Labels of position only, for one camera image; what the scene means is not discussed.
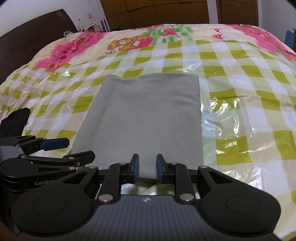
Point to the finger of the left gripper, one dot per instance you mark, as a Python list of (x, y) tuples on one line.
[(31, 144), (75, 160)]

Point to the brown wooden wardrobe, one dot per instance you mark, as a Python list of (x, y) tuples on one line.
[(123, 14)]

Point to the grey pants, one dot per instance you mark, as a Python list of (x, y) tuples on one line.
[(153, 114)]

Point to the black gloved hand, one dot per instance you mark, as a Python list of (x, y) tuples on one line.
[(13, 125)]

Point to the checkered floral bed sheet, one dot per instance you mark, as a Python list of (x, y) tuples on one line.
[(247, 80)]

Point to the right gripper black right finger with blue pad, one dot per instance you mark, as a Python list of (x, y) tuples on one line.
[(228, 205)]

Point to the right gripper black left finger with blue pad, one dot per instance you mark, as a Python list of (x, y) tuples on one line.
[(68, 203)]

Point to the dark wooden headboard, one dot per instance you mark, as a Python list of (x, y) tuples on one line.
[(21, 44)]

